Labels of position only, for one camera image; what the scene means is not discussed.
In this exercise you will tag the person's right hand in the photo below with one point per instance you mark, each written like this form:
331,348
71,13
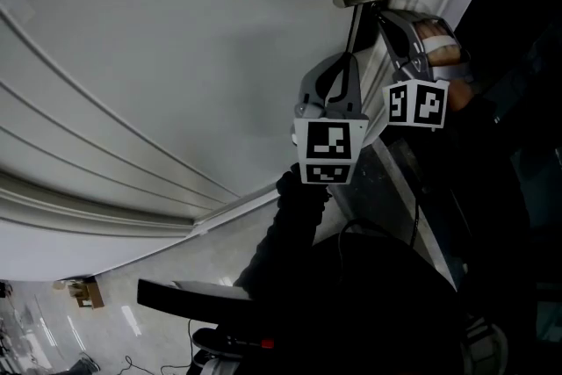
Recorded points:
443,52

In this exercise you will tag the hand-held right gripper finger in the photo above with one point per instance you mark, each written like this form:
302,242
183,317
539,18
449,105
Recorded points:
392,55
406,39

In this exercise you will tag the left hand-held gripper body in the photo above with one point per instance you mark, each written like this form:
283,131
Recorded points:
327,145

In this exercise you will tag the white panelled door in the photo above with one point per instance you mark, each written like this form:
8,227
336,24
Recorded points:
175,57

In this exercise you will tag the grey mesh pouch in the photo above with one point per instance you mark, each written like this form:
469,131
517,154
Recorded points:
485,347

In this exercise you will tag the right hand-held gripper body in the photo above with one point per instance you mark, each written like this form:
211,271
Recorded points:
417,105

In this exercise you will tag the black device with red mark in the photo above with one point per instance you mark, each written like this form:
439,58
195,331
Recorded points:
232,342

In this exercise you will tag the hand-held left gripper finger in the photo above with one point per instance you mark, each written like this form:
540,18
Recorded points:
309,90
353,96

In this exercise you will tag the person's dark clothed torso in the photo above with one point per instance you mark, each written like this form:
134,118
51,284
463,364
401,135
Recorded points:
373,312

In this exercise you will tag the person's right forearm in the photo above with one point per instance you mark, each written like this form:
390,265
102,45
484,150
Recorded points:
461,96

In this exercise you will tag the brown cardboard box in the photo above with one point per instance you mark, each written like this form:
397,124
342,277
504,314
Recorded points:
85,294

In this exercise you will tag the person's left forearm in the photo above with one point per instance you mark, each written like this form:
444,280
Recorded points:
290,232

